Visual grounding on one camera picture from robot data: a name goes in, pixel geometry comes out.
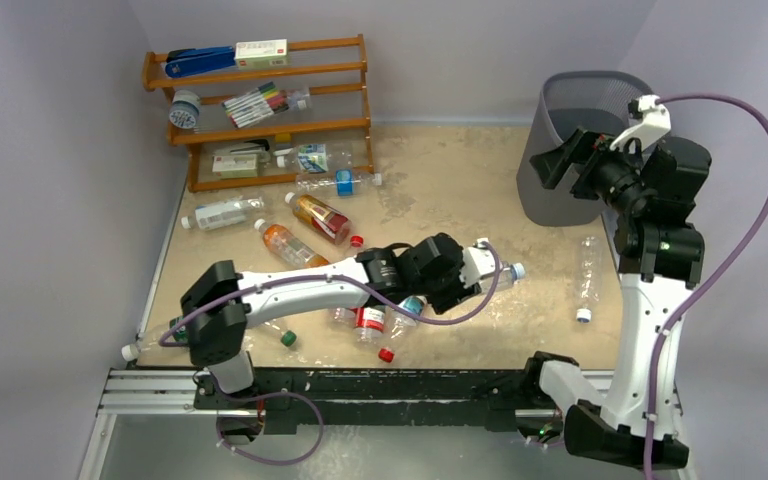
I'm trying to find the red cap water bottle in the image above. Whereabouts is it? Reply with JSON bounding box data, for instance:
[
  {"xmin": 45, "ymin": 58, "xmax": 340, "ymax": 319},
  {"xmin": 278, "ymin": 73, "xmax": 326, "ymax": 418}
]
[{"xmin": 332, "ymin": 235, "xmax": 364, "ymax": 325}]

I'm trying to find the wooden shelf rack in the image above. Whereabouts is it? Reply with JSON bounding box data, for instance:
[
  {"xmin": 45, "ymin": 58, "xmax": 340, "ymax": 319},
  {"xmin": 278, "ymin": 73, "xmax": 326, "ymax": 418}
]
[{"xmin": 141, "ymin": 34, "xmax": 375, "ymax": 193}]

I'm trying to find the dark green label bottle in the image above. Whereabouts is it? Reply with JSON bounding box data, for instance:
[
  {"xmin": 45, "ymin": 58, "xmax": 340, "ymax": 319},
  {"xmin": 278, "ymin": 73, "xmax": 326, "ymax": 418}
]
[{"xmin": 120, "ymin": 317, "xmax": 187, "ymax": 362}]

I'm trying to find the clear crushed bottle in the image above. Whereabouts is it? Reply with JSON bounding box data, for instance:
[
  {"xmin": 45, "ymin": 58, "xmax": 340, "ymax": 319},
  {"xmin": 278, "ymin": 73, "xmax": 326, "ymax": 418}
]
[{"xmin": 574, "ymin": 236, "xmax": 602, "ymax": 323}]

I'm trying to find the green white carton box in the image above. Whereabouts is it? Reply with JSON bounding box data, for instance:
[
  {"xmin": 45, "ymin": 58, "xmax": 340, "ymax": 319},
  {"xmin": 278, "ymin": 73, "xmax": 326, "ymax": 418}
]
[{"xmin": 212, "ymin": 151, "xmax": 271, "ymax": 178}]

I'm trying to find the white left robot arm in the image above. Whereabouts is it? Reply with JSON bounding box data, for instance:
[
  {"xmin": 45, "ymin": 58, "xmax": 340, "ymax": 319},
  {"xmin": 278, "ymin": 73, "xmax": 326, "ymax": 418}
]
[{"xmin": 170, "ymin": 233, "xmax": 501, "ymax": 409}]

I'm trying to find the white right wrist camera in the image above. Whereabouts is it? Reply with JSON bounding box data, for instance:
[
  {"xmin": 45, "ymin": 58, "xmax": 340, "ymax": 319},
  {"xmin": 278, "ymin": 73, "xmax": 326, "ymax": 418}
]
[{"xmin": 609, "ymin": 95, "xmax": 671, "ymax": 153}]

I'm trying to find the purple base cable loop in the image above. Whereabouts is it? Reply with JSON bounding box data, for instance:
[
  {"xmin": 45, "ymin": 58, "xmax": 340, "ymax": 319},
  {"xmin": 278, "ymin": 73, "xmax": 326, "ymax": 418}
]
[{"xmin": 214, "ymin": 390, "xmax": 326, "ymax": 466}]

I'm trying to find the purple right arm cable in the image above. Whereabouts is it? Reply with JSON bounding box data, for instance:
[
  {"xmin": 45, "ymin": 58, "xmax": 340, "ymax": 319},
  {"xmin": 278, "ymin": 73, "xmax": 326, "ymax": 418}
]
[{"xmin": 640, "ymin": 93, "xmax": 768, "ymax": 480}]

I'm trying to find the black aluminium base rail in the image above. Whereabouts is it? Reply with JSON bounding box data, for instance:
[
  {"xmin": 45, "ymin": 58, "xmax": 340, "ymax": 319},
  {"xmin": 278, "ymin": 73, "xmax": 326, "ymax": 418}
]
[{"xmin": 97, "ymin": 366, "xmax": 624, "ymax": 439}]

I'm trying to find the green label water bottle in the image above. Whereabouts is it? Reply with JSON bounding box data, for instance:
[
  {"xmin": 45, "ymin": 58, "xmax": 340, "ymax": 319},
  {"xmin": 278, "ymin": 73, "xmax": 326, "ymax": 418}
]
[{"xmin": 254, "ymin": 318, "xmax": 298, "ymax": 348}]

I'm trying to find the red label tea bottle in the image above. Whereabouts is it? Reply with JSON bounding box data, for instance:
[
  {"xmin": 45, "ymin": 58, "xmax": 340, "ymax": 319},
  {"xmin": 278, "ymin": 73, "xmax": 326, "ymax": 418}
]
[{"xmin": 284, "ymin": 192, "xmax": 352, "ymax": 245}]

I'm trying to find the grey mesh waste bin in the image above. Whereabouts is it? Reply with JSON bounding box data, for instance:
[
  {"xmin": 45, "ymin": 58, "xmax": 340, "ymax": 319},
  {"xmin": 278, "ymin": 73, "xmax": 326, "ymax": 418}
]
[{"xmin": 515, "ymin": 71, "xmax": 654, "ymax": 229}]

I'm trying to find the pack of coloured markers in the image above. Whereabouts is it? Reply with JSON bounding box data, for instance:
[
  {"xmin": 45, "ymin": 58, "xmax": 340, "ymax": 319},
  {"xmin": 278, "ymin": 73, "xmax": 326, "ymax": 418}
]
[{"xmin": 221, "ymin": 82, "xmax": 289, "ymax": 128}]

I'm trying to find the blue stapler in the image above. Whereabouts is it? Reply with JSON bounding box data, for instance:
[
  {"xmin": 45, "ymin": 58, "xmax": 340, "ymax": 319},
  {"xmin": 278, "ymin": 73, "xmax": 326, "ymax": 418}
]
[{"xmin": 164, "ymin": 46, "xmax": 235, "ymax": 78}]

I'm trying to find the clear bottle white label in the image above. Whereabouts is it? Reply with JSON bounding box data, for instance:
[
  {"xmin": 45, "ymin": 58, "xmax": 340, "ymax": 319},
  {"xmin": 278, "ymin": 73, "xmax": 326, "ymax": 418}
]
[{"xmin": 180, "ymin": 196, "xmax": 266, "ymax": 231}]

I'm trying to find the orange juice bottle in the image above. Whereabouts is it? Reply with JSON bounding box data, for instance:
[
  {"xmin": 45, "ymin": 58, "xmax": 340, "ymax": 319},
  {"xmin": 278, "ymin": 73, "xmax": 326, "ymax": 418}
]
[{"xmin": 253, "ymin": 219, "xmax": 330, "ymax": 269}]

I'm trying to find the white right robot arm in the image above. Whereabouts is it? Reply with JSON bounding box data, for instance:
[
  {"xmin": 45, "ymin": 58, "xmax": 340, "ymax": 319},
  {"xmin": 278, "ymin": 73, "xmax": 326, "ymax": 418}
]
[{"xmin": 521, "ymin": 129, "xmax": 711, "ymax": 470}]

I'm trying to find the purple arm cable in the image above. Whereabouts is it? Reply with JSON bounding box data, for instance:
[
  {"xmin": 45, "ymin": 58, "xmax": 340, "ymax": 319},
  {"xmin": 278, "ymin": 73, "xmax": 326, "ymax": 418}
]
[
  {"xmin": 640, "ymin": 93, "xmax": 768, "ymax": 480},
  {"xmin": 157, "ymin": 241, "xmax": 505, "ymax": 349}
]

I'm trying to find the clear purple label bottle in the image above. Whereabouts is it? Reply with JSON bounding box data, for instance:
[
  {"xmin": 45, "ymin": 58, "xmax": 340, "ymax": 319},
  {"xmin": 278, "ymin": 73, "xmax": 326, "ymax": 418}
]
[{"xmin": 479, "ymin": 262, "xmax": 526, "ymax": 293}]

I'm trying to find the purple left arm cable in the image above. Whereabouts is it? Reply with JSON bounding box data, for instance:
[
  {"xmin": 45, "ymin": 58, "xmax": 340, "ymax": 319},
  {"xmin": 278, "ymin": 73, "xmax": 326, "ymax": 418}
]
[{"xmin": 157, "ymin": 241, "xmax": 505, "ymax": 349}]

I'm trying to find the red scenic label bottle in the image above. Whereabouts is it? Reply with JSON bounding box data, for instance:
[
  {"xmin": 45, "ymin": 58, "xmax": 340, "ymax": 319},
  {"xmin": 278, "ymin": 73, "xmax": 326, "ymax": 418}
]
[{"xmin": 378, "ymin": 296, "xmax": 427, "ymax": 364}]

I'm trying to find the blue white label bottle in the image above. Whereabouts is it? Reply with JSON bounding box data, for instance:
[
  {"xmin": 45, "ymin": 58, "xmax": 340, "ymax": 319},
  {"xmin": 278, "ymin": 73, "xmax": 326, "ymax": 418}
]
[{"xmin": 273, "ymin": 142, "xmax": 354, "ymax": 174}]

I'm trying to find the clear bottle blue label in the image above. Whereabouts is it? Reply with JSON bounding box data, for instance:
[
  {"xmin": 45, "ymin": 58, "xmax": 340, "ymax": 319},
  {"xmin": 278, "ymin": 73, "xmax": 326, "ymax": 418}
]
[{"xmin": 295, "ymin": 169, "xmax": 383, "ymax": 197}]

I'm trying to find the red cap scenic bottle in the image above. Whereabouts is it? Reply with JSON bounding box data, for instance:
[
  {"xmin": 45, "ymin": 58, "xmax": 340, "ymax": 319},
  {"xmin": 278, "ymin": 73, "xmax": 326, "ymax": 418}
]
[{"xmin": 354, "ymin": 305, "xmax": 386, "ymax": 343}]

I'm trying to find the white red box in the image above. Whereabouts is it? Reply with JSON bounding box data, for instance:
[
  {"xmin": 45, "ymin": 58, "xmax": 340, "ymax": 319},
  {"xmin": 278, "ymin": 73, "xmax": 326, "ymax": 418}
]
[{"xmin": 234, "ymin": 39, "xmax": 289, "ymax": 71}]

